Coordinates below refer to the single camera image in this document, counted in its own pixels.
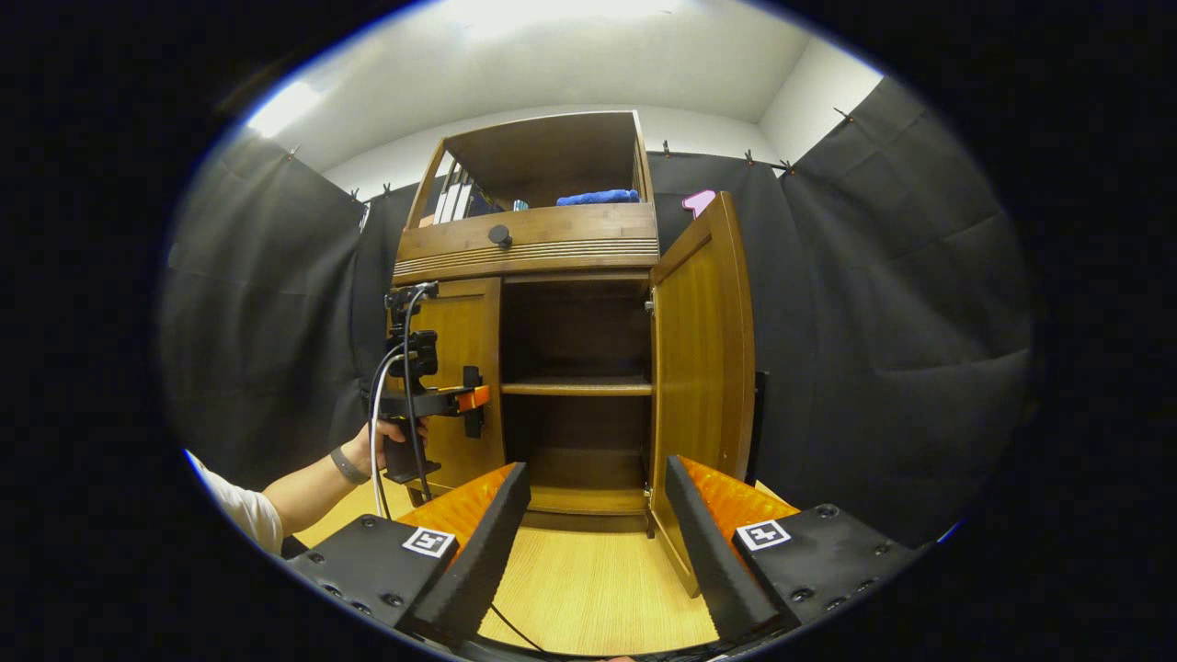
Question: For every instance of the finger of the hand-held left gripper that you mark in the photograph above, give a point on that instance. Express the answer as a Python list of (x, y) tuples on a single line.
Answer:
[(471, 399)]

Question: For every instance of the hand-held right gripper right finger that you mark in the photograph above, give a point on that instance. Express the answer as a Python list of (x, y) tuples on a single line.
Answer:
[(713, 552)]

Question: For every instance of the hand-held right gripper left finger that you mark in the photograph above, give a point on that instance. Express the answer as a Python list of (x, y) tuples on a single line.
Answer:
[(487, 552)]

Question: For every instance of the wooden cabinet door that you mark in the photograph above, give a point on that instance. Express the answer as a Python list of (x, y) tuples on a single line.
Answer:
[(460, 322), (703, 368)]

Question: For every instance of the wooden double-door shoe cabinet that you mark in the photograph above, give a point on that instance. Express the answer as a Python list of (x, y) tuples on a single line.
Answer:
[(552, 156)]

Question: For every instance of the grey wristband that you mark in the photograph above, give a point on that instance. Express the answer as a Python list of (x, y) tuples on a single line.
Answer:
[(349, 467)]

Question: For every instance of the black round drawer knob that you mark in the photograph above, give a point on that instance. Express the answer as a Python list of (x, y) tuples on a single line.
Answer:
[(499, 236)]

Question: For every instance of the white upright box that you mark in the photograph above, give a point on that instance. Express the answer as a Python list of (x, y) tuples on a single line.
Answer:
[(439, 207), (463, 200)]

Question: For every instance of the wooden grooved drawer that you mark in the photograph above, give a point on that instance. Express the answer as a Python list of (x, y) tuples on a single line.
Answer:
[(570, 225)]

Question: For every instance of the person's white shirt sleeve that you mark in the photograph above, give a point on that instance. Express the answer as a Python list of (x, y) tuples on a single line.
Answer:
[(234, 506)]

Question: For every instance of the blue folded towel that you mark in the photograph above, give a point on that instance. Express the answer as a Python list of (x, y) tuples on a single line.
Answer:
[(598, 197)]

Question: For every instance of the small ceiling light panel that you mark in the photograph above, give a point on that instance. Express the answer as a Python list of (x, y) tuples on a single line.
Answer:
[(283, 108)]

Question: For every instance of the black backdrop cloth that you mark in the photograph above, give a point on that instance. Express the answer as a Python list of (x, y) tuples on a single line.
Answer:
[(874, 322)]

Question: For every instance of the large ceiling light panel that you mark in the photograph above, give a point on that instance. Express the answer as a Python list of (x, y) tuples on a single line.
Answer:
[(552, 14)]

